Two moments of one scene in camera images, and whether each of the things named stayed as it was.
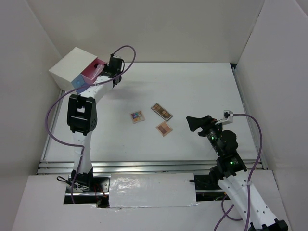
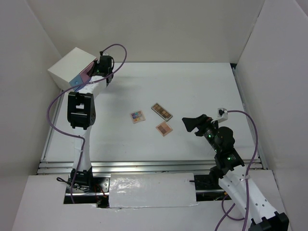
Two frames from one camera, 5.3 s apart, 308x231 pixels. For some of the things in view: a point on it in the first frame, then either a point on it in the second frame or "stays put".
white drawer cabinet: [70, 68] stays put
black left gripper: [106, 65] to [91, 71]
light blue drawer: [78, 82] stays put
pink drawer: [88, 73] stays put
